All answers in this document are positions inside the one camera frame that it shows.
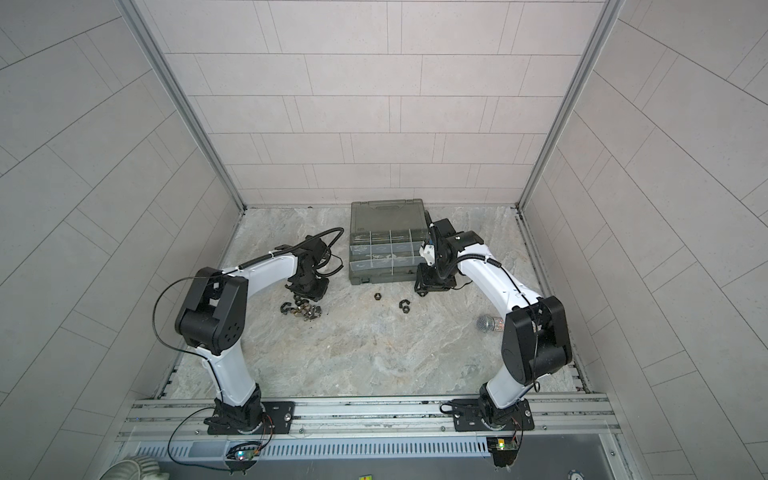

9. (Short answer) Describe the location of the grey compartment organizer box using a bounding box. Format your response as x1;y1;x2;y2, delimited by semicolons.
349;199;428;285

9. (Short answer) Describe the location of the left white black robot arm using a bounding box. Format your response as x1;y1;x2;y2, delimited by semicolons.
175;228;344;415

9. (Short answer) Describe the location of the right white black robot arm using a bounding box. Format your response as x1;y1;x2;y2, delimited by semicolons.
414;215;573;426

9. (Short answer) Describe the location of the silver nuts pile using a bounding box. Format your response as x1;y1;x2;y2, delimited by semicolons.
280;302;322;321

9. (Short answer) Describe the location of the glitter tube with cap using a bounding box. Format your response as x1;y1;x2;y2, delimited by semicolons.
476;315;505;333

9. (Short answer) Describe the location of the left controller board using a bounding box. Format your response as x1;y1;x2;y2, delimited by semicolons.
225;441;264;471

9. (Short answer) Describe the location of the controller board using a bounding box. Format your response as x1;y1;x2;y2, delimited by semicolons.
486;437;521;468
225;441;264;471

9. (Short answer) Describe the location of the right controller board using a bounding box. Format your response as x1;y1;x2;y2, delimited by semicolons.
486;437;521;468

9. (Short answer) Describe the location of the white fan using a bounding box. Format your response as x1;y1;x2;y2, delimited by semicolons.
99;455;170;480

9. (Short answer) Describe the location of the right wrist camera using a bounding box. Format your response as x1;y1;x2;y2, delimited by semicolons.
419;242;436;266

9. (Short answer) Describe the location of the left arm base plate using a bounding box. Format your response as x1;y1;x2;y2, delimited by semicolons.
204;400;296;435

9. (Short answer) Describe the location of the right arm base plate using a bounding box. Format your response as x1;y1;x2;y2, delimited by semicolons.
439;398;535;432

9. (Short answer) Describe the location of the aluminium rail frame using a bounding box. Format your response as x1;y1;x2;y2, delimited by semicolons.
117;393;621;441

